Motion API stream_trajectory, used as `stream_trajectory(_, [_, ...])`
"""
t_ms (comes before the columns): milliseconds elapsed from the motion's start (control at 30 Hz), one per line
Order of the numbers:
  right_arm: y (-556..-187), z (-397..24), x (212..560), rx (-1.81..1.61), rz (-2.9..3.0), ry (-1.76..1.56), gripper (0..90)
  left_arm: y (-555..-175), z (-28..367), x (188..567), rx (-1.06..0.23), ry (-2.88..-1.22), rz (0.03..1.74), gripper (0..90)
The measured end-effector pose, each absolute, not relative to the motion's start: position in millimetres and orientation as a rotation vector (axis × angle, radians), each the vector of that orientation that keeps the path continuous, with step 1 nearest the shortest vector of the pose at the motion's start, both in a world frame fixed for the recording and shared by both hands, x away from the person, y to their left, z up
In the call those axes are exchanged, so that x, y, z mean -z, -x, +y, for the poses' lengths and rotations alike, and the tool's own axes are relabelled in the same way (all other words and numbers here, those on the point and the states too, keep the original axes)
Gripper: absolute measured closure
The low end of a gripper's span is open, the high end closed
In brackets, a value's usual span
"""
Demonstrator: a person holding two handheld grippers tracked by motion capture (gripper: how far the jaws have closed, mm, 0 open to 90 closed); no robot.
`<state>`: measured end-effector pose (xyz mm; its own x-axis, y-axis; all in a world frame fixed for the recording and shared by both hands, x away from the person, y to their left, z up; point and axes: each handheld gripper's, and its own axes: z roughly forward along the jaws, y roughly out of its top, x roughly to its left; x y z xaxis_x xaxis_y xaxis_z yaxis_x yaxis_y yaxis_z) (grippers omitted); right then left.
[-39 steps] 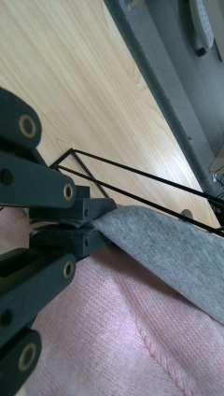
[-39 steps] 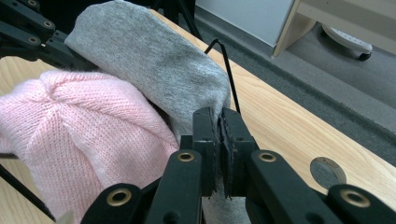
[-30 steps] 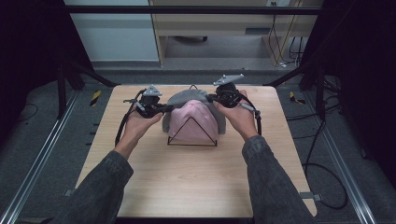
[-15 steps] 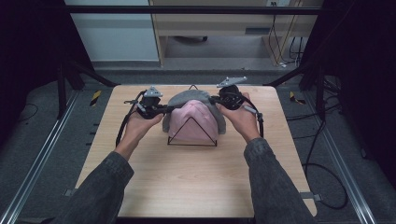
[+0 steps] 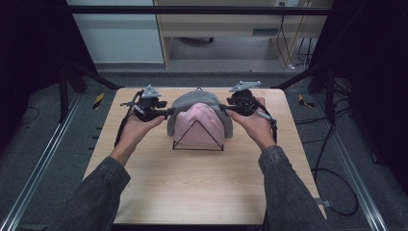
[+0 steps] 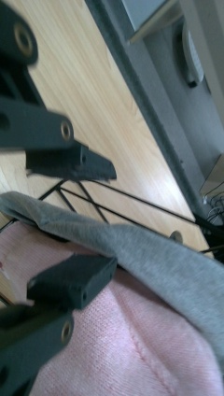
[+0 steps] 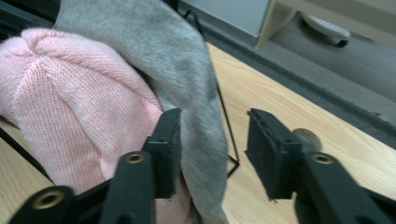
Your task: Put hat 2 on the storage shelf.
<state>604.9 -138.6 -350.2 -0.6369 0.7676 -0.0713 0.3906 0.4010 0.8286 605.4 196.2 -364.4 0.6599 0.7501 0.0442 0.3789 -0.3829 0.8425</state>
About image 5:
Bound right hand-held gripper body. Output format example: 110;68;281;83
226;80;263;117

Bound grey metal bracket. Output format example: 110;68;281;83
314;197;332;209

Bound right hand-held gripper cable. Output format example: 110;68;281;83
237;95;279;144

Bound aluminium floor rail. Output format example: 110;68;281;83
0;93;83;231
312;93;389;231

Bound bundle of black cables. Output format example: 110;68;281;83
293;77;353;127

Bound yellow cable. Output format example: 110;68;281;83
276;14;306;69

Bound hand-held gripper cable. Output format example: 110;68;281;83
114;90;145;148
237;95;279;144

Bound pink knit hat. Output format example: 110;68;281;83
172;102;226;147

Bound light wooden desk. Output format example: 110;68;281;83
153;0;336;69

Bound left hand-held gripper cable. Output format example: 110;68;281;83
114;90;145;148

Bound white cabinet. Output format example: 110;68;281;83
64;0;166;65

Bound dark curtain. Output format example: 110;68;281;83
0;0;97;155
309;0;408;187

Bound black frame strut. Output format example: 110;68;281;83
271;62;338;126
57;59;124;124

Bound black wire rack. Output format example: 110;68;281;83
171;87;225;152

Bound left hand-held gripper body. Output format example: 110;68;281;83
120;84;168;123

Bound grey knit hat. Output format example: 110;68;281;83
166;90;234;140

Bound black horizontal frame bar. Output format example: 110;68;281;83
65;5;335;16

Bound black looped floor cable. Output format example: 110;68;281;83
311;124;360;217

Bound person's right hand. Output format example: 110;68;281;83
225;96;278;152

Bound yellow black striped tape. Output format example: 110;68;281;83
92;92;106;111
297;93;317;110

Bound person's left hand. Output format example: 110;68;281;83
115;109;166;156

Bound black hanging cables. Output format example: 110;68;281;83
297;38;316;69

